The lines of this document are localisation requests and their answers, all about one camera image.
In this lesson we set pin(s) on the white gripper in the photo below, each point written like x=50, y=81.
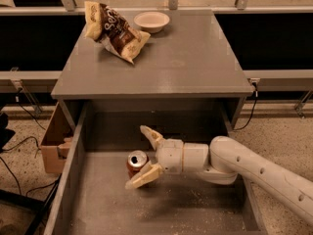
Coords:
x=170, y=155

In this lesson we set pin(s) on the orange soda can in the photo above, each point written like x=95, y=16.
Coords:
x=135, y=161

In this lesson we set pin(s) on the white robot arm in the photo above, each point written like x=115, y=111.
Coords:
x=220, y=162

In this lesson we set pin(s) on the open grey top drawer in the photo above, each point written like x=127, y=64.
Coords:
x=92, y=199

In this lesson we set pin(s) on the grey drawer cabinet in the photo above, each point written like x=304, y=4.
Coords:
x=190, y=58

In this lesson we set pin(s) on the cardboard box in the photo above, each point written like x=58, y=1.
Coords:
x=56, y=142

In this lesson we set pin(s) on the black stand base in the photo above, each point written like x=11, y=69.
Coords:
x=40, y=208

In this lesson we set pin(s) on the white paper bowl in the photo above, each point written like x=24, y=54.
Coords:
x=152, y=22

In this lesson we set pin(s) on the brown chip bag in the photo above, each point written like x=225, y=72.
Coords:
x=108, y=27

